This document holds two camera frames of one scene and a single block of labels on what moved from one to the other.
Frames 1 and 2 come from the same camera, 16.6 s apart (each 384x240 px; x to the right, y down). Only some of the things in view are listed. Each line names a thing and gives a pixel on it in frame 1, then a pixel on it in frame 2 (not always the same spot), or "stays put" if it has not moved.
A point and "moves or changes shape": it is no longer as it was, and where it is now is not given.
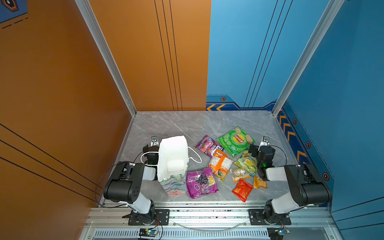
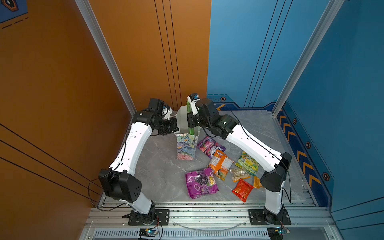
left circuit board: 148,232 stays put
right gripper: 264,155 to 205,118
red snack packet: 242,190 stays put
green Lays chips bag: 236,141 moves or changes shape
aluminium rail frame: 210,221 stays put
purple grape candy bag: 201,182 stays put
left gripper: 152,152 to 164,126
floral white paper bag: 172,162 to 186,144
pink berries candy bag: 208,146 stays put
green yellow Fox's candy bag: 249,162 stays put
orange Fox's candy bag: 220,164 stays put
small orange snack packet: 258,183 stays put
